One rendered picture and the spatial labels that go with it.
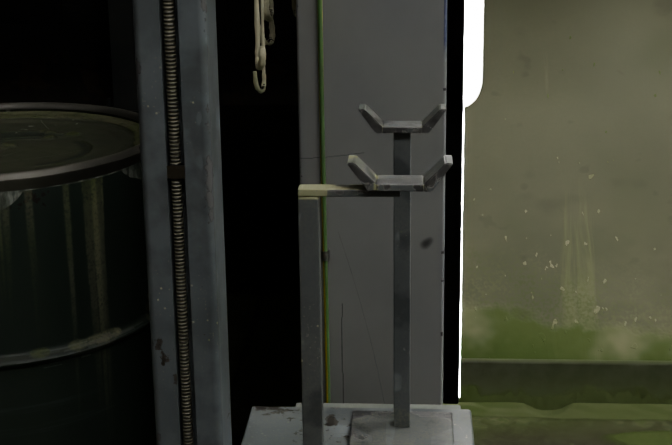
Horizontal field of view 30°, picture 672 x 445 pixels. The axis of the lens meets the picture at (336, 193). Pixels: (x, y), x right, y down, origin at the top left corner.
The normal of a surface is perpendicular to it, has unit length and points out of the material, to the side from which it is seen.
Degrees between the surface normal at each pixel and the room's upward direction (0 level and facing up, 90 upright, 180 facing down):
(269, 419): 0
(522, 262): 57
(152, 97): 90
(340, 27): 90
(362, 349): 90
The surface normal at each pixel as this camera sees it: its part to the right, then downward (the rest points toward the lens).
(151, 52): -0.06, 0.26
